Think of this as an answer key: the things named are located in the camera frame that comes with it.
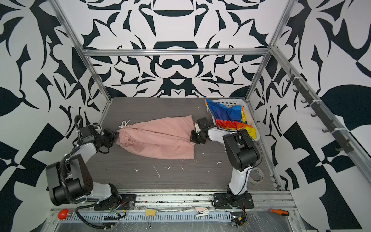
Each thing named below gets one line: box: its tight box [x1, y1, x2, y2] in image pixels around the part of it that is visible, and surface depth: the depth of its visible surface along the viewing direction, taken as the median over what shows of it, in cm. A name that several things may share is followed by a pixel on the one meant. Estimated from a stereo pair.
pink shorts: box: [115, 115, 196, 160], surface depth 95 cm
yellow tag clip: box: [145, 209, 157, 216], surface depth 73 cm
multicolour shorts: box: [204, 99, 257, 140], surface depth 101 cm
